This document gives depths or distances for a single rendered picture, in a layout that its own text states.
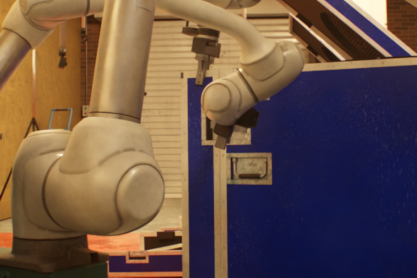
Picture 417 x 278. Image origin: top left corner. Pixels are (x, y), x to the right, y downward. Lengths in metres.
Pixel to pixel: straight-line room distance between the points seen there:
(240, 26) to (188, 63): 7.96
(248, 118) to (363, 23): 1.87
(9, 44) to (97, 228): 0.95
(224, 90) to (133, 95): 0.42
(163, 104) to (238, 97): 7.93
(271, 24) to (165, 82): 1.78
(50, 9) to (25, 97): 5.61
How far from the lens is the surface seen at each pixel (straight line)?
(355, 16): 3.56
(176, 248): 4.17
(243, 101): 1.61
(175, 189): 9.48
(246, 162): 2.09
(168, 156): 9.47
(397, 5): 10.04
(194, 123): 2.15
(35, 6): 1.88
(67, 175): 1.19
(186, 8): 1.54
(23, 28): 1.99
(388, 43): 3.56
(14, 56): 1.99
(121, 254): 3.62
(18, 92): 7.25
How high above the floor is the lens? 0.69
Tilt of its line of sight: 3 degrees up
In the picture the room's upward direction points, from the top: 1 degrees counter-clockwise
